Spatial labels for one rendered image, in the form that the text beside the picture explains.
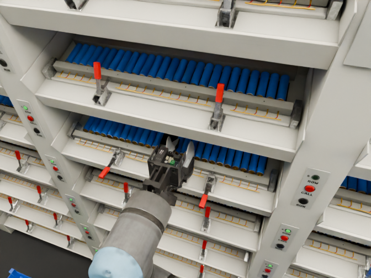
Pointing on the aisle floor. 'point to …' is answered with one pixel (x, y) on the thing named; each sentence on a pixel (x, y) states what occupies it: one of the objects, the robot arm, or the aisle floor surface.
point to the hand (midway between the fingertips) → (184, 145)
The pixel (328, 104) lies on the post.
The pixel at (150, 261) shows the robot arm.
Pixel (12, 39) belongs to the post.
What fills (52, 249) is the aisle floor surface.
